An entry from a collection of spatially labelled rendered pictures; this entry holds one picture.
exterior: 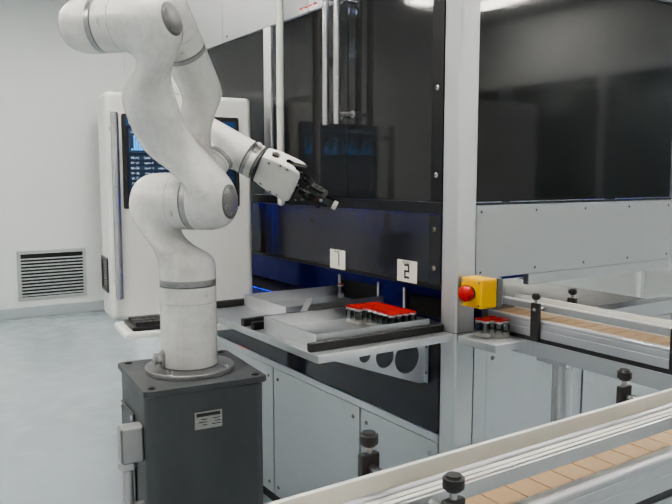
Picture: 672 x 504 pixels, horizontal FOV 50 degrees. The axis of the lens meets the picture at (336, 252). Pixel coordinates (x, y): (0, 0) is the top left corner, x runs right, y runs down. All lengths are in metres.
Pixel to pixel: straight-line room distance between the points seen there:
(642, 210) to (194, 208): 1.43
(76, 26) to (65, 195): 5.70
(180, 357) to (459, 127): 0.85
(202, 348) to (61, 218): 5.57
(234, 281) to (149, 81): 1.32
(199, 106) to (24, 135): 5.44
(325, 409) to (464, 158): 1.01
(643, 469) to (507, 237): 1.06
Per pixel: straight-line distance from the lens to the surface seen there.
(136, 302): 2.49
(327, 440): 2.41
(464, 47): 1.82
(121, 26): 1.33
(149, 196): 1.53
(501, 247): 1.90
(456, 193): 1.79
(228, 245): 2.55
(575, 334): 1.72
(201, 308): 1.52
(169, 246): 1.53
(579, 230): 2.14
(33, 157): 6.99
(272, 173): 1.67
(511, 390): 2.02
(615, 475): 0.92
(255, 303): 2.15
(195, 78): 1.56
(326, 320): 1.97
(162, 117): 1.41
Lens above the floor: 1.28
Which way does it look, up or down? 6 degrees down
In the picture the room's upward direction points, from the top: straight up
